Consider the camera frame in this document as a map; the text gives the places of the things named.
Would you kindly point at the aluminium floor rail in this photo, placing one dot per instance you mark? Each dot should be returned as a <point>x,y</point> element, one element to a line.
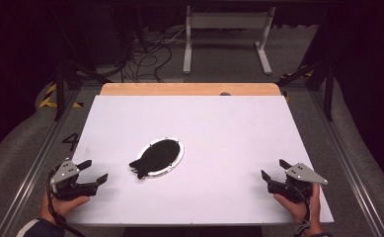
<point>35,164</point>
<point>347,158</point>

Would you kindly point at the white board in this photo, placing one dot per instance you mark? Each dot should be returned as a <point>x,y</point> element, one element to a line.
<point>232,138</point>

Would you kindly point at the yellow black floor tape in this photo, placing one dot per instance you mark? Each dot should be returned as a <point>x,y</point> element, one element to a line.
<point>49,100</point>

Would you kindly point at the dark cloth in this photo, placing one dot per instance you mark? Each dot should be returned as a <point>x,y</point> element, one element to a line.
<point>140,166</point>

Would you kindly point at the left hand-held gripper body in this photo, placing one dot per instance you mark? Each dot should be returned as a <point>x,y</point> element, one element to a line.
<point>68,184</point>

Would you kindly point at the white metal stand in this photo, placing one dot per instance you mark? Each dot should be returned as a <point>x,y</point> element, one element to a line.
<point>227,20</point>

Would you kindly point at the person's right hand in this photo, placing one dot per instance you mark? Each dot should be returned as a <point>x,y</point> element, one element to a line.
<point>301,212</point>

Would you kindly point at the person's left hand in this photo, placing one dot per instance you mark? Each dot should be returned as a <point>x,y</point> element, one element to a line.
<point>61,206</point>

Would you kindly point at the oval silver-framed mirror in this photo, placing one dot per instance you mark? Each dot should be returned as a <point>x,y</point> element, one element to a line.
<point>174,166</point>

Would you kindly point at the black metal stand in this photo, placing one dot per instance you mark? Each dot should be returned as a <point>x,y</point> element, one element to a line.
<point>60,92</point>
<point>328,92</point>

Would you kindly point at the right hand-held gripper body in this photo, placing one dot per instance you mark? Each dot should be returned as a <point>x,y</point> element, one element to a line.
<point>294,187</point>

